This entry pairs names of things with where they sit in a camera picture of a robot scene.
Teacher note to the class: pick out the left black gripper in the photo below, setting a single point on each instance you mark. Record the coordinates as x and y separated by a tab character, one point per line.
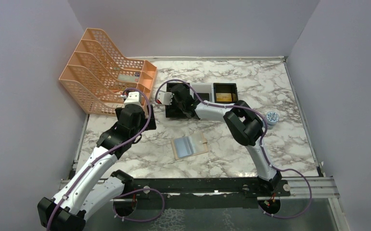
151	124

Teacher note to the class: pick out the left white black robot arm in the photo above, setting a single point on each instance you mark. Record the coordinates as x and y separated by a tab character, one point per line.
81	197

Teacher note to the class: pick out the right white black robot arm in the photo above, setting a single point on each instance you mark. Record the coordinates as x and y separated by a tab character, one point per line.
245	126

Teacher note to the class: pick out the black card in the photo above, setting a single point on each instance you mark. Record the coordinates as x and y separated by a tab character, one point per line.
204	96

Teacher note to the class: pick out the gold card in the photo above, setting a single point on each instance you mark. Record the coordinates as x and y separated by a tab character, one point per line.
224	97

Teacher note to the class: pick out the black left tray bin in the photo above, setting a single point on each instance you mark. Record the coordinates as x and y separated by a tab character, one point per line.
181	97

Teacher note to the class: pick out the black tray bin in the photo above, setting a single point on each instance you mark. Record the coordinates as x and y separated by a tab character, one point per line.
226	88
181	97

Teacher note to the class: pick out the white middle tray bin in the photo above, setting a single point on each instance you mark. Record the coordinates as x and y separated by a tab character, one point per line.
204	88

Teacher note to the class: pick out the black right tray bin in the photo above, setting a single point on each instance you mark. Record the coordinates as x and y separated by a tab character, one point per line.
226	88

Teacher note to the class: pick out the items in organizer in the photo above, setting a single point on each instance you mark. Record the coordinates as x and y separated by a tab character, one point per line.
116	80

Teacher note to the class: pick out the peach plastic file organizer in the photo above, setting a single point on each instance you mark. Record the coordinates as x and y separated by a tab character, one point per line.
97	73

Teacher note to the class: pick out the blue white round tin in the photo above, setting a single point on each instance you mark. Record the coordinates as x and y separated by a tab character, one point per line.
272	118

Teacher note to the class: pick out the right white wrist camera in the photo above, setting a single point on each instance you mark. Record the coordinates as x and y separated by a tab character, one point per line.
164	98

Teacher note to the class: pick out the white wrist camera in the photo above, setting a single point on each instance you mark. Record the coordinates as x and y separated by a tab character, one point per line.
164	98
133	98

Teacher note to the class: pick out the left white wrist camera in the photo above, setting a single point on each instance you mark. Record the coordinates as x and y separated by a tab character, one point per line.
133	98

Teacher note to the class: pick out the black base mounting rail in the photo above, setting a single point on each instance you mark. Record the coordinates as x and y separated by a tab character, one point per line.
197	193

